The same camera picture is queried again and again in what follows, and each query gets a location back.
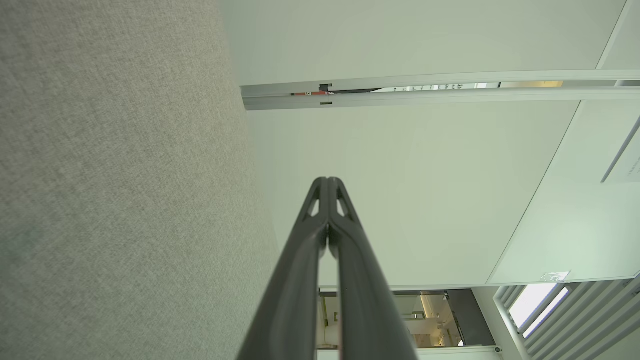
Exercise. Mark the bright ceiling light panel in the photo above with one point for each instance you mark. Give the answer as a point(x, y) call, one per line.
point(532, 302)

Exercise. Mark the dark framed glass opening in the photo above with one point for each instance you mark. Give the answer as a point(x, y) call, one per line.
point(450, 315)

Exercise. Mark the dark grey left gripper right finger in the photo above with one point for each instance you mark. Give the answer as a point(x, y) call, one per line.
point(365, 310)

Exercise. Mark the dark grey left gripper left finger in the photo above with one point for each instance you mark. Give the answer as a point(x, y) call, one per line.
point(295, 300)

